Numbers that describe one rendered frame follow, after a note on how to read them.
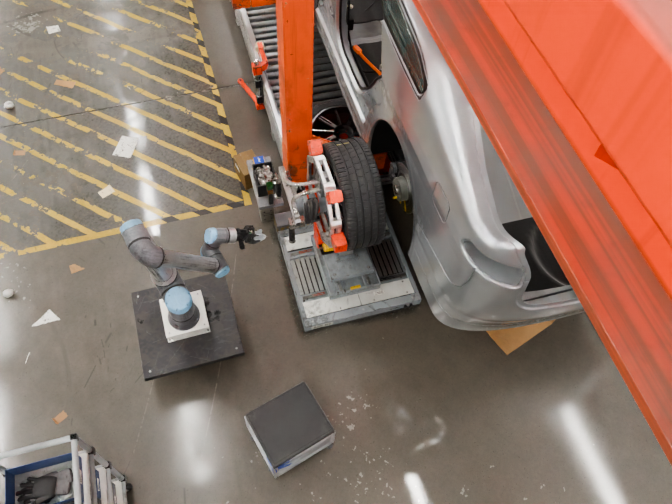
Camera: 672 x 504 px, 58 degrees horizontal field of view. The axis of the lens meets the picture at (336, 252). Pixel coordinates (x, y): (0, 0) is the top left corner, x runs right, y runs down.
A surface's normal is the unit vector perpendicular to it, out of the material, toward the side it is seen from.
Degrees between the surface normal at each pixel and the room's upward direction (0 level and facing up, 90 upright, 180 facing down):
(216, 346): 0
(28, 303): 0
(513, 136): 0
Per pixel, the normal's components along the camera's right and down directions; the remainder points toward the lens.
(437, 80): -0.58, -0.16
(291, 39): 0.28, 0.82
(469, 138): -0.16, -0.26
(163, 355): 0.04, -0.54
